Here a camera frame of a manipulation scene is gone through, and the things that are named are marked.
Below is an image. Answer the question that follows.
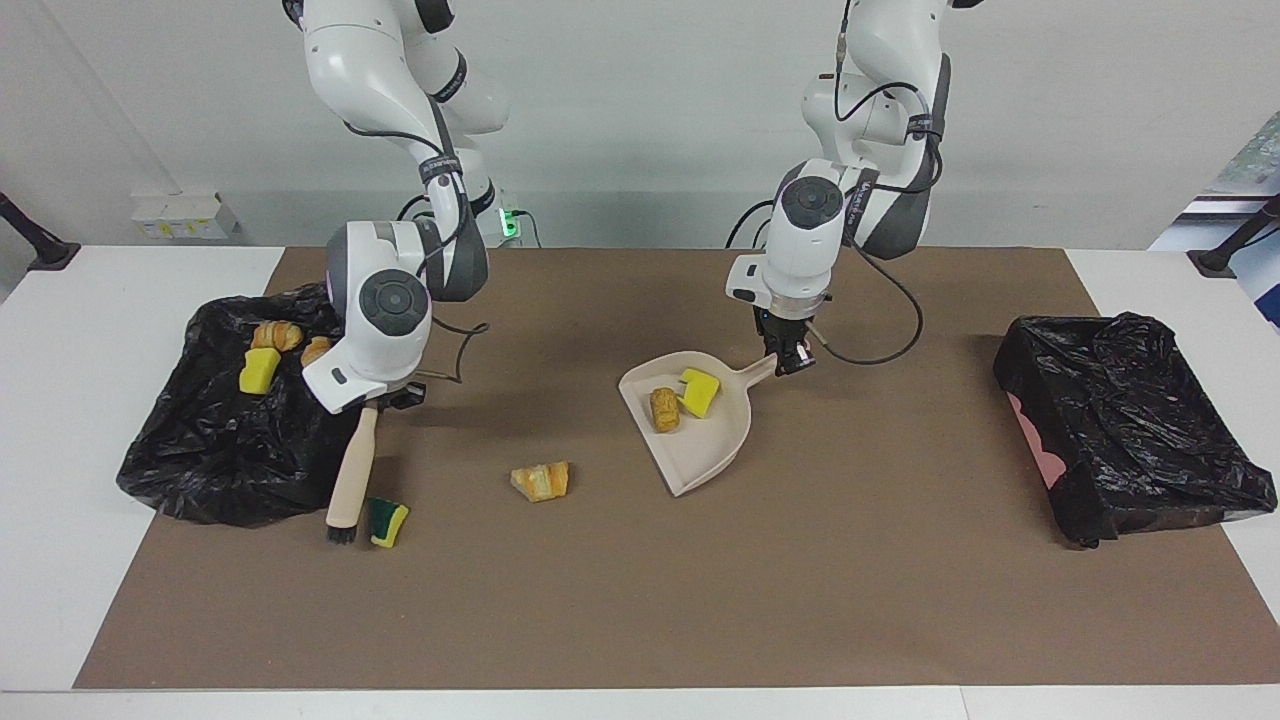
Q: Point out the yellow notched sponge piece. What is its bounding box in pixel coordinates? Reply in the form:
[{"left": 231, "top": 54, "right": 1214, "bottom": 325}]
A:
[{"left": 677, "top": 368, "right": 721, "bottom": 419}]

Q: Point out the beige hand brush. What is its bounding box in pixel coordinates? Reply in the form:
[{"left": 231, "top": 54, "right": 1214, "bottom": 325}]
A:
[{"left": 325, "top": 398, "right": 383, "bottom": 546}]

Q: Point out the beige plastic dustpan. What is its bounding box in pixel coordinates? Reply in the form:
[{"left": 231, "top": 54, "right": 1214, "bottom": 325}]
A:
[{"left": 618, "top": 350, "right": 779, "bottom": 498}]

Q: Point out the green yellow sponge piece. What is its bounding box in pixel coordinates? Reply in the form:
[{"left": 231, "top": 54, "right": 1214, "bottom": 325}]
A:
[
  {"left": 367, "top": 497, "right": 411, "bottom": 549},
  {"left": 238, "top": 347, "right": 282, "bottom": 396}
]

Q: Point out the black bag covered bin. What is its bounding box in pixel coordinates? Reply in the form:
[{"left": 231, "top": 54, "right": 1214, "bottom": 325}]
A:
[{"left": 115, "top": 283, "right": 386, "bottom": 529}]

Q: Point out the black bag lined pink bin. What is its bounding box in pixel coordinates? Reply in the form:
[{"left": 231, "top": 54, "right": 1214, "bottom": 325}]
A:
[{"left": 992, "top": 311, "right": 1279, "bottom": 549}]

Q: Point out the brown table mat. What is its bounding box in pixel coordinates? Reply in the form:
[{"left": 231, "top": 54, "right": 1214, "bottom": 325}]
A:
[{"left": 73, "top": 247, "right": 1280, "bottom": 691}]

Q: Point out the black stand clamp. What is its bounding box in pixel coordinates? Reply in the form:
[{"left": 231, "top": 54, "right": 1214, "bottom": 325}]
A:
[
  {"left": 0, "top": 190, "right": 81, "bottom": 273},
  {"left": 1187, "top": 195, "right": 1280, "bottom": 279}
]

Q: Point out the blue white printed panel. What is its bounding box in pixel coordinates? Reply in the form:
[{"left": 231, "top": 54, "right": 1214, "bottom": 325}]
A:
[{"left": 1148, "top": 135, "right": 1280, "bottom": 331}]

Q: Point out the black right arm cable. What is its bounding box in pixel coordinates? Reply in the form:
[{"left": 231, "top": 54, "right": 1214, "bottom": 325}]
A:
[{"left": 340, "top": 120, "right": 491, "bottom": 386}]

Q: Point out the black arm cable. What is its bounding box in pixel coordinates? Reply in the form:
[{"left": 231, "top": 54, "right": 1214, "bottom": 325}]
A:
[
  {"left": 340, "top": 120, "right": 491, "bottom": 386},
  {"left": 800, "top": 0, "right": 926, "bottom": 367}
]

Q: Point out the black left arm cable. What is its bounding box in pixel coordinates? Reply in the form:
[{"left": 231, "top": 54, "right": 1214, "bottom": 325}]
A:
[{"left": 800, "top": 0, "right": 926, "bottom": 367}]

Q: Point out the white wall socket box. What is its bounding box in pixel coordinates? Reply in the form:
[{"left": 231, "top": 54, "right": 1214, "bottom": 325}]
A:
[{"left": 132, "top": 193, "right": 241, "bottom": 241}]

